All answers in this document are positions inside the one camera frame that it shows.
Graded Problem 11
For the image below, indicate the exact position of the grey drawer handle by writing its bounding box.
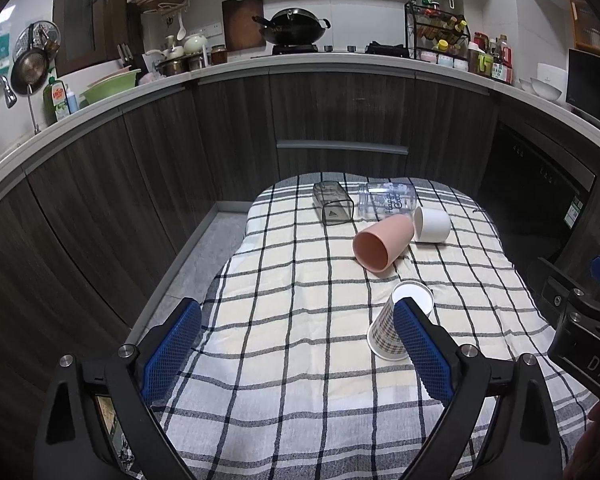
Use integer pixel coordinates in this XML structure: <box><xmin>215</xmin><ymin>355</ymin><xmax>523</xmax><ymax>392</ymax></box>
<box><xmin>276</xmin><ymin>140</ymin><xmax>409</xmax><ymax>157</ymax></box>

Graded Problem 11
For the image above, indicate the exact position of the black dishwasher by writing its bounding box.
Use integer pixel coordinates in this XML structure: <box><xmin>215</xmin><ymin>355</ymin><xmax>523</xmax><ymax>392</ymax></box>
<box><xmin>480</xmin><ymin>120</ymin><xmax>597</xmax><ymax>261</ymax></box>

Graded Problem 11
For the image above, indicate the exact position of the white cup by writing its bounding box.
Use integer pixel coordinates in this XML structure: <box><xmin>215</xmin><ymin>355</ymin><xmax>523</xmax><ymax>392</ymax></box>
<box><xmin>412</xmin><ymin>206</ymin><xmax>452</xmax><ymax>244</ymax></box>

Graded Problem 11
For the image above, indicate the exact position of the green plastic basin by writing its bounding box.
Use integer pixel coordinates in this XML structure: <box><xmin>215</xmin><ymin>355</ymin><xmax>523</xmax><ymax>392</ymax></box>
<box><xmin>82</xmin><ymin>69</ymin><xmax>142</xmax><ymax>106</ymax></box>

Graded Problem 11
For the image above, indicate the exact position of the white box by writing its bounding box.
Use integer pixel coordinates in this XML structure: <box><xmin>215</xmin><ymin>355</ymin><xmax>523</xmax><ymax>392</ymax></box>
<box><xmin>535</xmin><ymin>62</ymin><xmax>567</xmax><ymax>90</ymax></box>

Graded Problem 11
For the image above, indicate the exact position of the hanging metal strainer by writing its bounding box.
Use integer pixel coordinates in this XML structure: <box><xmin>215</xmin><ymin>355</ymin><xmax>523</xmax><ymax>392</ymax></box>
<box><xmin>15</xmin><ymin>20</ymin><xmax>62</xmax><ymax>61</ymax></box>

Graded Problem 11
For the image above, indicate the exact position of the checked black white cloth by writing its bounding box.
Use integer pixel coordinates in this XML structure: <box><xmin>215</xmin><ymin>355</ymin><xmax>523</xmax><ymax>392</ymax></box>
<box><xmin>152</xmin><ymin>172</ymin><xmax>598</xmax><ymax>480</ymax></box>

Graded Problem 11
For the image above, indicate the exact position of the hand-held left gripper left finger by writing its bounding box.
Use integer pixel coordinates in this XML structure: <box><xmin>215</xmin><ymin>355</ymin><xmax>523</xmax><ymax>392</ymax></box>
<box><xmin>32</xmin><ymin>297</ymin><xmax>203</xmax><ymax>480</ymax></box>

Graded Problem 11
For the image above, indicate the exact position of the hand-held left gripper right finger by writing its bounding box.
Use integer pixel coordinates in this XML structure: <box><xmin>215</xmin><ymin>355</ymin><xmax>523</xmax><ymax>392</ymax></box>
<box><xmin>392</xmin><ymin>297</ymin><xmax>566</xmax><ymax>480</ymax></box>

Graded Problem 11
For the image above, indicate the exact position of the black wire spice rack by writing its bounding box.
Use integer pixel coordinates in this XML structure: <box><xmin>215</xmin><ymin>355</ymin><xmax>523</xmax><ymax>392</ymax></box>
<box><xmin>405</xmin><ymin>0</ymin><xmax>471</xmax><ymax>72</ymax></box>

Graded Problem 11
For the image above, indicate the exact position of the white teapot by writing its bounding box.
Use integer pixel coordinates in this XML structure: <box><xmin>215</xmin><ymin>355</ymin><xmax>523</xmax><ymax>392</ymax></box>
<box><xmin>182</xmin><ymin>34</ymin><xmax>210</xmax><ymax>56</ymax></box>

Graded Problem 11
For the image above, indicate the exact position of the pink plastic cup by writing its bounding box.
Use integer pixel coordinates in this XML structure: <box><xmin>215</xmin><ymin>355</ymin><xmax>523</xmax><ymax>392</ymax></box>
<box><xmin>352</xmin><ymin>216</ymin><xmax>415</xmax><ymax>275</ymax></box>

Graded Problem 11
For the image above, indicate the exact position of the black microwave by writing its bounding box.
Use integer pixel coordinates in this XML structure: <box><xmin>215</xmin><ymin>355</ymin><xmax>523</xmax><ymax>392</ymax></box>
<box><xmin>565</xmin><ymin>49</ymin><xmax>600</xmax><ymax>127</ymax></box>

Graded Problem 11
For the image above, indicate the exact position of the clear printed glass jar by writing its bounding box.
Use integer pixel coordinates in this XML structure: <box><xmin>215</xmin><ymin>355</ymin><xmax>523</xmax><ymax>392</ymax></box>
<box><xmin>352</xmin><ymin>181</ymin><xmax>417</xmax><ymax>221</ymax></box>

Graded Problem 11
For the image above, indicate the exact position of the black gas stove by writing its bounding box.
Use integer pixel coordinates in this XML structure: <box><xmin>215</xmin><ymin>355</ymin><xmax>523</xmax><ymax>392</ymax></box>
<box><xmin>271</xmin><ymin>43</ymin><xmax>411</xmax><ymax>58</ymax></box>

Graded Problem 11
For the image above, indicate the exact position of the white bowl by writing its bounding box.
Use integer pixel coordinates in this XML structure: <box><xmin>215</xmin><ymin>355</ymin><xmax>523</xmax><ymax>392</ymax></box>
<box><xmin>530</xmin><ymin>77</ymin><xmax>564</xmax><ymax>103</ymax></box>

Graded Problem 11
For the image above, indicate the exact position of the stainless steel pot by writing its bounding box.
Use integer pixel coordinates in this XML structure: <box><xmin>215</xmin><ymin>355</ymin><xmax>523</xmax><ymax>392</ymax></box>
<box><xmin>155</xmin><ymin>56</ymin><xmax>206</xmax><ymax>77</ymax></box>

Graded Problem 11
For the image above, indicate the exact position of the green dish soap bottle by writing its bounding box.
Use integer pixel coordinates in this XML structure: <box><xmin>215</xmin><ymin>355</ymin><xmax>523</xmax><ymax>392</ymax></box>
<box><xmin>42</xmin><ymin>77</ymin><xmax>72</xmax><ymax>125</ymax></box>

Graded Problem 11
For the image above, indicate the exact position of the grey transparent cup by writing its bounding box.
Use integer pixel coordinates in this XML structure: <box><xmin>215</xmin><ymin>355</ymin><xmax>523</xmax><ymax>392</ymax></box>
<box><xmin>312</xmin><ymin>181</ymin><xmax>355</xmax><ymax>225</ymax></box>

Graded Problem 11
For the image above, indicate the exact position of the plaid paper cup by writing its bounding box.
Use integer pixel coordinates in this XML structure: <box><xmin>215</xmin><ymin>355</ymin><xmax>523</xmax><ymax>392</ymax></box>
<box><xmin>367</xmin><ymin>281</ymin><xmax>435</xmax><ymax>362</ymax></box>

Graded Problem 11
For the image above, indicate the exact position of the dark sauce bottle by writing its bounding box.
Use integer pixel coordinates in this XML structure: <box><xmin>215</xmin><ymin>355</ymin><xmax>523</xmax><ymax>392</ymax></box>
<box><xmin>492</xmin><ymin>35</ymin><xmax>514</xmax><ymax>84</ymax></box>

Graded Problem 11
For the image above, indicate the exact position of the black wok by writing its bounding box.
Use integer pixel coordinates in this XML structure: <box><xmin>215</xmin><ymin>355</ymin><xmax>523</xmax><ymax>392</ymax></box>
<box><xmin>252</xmin><ymin>7</ymin><xmax>331</xmax><ymax>46</ymax></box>

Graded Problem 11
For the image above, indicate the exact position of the hanging frying pan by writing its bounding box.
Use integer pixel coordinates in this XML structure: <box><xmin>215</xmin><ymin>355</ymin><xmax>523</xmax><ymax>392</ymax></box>
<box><xmin>11</xmin><ymin>47</ymin><xmax>50</xmax><ymax>96</ymax></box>

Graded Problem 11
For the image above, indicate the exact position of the brown cutting board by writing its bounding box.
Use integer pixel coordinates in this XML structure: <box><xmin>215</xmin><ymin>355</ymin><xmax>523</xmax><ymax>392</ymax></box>
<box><xmin>222</xmin><ymin>0</ymin><xmax>266</xmax><ymax>52</ymax></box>

